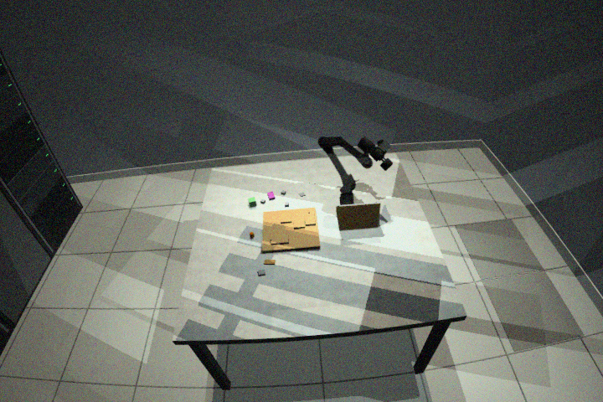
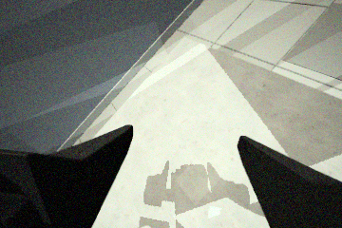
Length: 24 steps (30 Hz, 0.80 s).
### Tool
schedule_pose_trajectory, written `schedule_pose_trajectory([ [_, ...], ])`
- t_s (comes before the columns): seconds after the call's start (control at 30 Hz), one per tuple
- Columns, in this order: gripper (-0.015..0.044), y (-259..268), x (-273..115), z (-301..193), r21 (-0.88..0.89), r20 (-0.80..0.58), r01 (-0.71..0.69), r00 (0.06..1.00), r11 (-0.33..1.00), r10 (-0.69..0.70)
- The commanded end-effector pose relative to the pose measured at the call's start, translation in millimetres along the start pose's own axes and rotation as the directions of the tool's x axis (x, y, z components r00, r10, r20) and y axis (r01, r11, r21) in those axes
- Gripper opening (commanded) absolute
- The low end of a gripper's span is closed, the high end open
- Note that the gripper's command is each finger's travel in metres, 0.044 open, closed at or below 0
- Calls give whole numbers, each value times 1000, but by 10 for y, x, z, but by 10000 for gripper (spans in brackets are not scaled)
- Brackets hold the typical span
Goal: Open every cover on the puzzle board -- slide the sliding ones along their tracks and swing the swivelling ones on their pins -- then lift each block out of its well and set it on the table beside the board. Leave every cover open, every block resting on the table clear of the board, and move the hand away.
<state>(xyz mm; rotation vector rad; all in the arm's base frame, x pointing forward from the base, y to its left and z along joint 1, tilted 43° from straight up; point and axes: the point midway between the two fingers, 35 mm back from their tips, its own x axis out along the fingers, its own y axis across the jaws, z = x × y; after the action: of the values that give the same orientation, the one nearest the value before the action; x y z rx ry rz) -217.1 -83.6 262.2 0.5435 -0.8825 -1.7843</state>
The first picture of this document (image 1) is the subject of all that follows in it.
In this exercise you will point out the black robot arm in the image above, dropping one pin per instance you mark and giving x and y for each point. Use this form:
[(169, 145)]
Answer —
[(326, 143)]

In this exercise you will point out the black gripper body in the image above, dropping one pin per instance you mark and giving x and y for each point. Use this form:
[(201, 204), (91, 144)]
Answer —
[(386, 164)]

